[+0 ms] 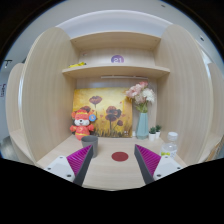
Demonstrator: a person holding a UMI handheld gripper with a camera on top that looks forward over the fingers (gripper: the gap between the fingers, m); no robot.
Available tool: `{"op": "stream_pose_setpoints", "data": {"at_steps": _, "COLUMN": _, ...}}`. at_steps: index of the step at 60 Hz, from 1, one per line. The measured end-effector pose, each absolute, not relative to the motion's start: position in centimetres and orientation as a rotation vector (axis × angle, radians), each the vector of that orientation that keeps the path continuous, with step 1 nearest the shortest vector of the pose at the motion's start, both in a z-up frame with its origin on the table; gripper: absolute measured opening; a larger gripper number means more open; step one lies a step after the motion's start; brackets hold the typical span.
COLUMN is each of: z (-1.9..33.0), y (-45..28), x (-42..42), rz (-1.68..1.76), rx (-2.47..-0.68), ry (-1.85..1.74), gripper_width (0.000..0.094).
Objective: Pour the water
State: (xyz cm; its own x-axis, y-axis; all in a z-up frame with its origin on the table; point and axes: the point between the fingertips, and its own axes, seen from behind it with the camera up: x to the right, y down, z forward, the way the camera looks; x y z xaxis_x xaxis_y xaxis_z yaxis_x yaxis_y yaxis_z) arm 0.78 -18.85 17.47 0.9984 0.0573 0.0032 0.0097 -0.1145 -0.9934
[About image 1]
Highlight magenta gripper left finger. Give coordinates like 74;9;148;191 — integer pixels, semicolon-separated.
66;145;93;186

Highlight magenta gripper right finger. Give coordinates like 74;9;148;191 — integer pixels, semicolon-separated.
134;145;161;184

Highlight clear plastic water bottle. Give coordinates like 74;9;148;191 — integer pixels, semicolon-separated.
160;132;178;158

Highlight grey plastic cup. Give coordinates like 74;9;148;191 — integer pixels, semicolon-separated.
81;135;98;157

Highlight red round coaster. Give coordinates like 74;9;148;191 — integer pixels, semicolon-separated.
112;152;129;162

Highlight small potted plant left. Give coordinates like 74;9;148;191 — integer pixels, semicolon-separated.
149;127;156;141

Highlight small potted plant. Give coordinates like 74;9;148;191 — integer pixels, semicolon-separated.
156;125;162;139
149;127;156;141

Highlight light blue tall vase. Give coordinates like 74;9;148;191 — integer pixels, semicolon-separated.
136;113;149;140

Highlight small potted plant right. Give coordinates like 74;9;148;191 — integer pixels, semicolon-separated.
156;125;162;139

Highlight red plush tiger toy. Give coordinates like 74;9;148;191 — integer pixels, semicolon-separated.
70;109;94;140

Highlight yellow poppy flower painting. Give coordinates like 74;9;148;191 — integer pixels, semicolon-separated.
73;87;132;138

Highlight pink white flower bouquet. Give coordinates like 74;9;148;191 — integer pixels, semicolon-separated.
126;81;155;113

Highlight wooden shelf unit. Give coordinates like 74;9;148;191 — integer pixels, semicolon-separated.
6;25;224;190

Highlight white led light bar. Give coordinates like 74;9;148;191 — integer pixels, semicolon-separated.
100;75;148;80

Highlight yellow object on shelf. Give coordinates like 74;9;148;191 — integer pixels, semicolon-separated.
68;62;87;68

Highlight purple round number sticker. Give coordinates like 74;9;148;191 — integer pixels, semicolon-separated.
111;55;124;63

